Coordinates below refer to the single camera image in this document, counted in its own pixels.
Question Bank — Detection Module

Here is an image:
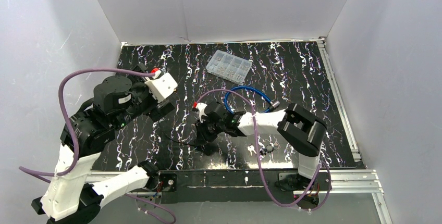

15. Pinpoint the black cable padlock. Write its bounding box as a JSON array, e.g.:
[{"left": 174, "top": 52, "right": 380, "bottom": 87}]
[{"left": 161, "top": 129, "right": 205, "bottom": 151}]

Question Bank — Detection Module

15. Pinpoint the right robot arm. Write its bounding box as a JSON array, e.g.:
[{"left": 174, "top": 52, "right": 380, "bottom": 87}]
[{"left": 193, "top": 102, "right": 327, "bottom": 182}]

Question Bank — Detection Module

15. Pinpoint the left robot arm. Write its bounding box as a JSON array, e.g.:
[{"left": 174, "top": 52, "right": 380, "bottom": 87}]
[{"left": 31, "top": 64, "right": 178, "bottom": 223}]

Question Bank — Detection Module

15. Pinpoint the clear plastic parts box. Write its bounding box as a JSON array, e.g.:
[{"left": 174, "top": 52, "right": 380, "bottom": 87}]
[{"left": 206, "top": 50, "right": 252, "bottom": 85}]

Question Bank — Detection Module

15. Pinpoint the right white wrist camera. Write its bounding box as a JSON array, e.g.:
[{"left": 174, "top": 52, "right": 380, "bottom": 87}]
[{"left": 192, "top": 102, "right": 207, "bottom": 115}]

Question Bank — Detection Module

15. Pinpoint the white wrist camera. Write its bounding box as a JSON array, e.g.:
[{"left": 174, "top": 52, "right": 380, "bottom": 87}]
[
  {"left": 192, "top": 102, "right": 207, "bottom": 115},
  {"left": 144, "top": 69, "right": 178, "bottom": 103}
]

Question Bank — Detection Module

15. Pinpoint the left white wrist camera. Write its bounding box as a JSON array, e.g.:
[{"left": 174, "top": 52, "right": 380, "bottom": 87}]
[{"left": 144, "top": 69, "right": 178, "bottom": 103}]

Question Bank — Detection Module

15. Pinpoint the blue cable lock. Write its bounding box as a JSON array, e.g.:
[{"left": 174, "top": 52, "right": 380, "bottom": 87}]
[{"left": 223, "top": 85, "right": 281, "bottom": 113}]

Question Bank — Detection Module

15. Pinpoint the black key ring bundle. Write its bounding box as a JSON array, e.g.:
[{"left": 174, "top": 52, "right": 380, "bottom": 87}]
[{"left": 260, "top": 143, "right": 281, "bottom": 156}]

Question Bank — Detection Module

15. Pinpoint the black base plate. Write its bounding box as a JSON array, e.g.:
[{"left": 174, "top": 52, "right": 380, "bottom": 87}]
[{"left": 126, "top": 169, "right": 332, "bottom": 205}]

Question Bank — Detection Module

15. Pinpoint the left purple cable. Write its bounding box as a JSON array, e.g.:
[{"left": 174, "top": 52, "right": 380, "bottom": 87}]
[{"left": 18, "top": 68, "right": 177, "bottom": 224}]

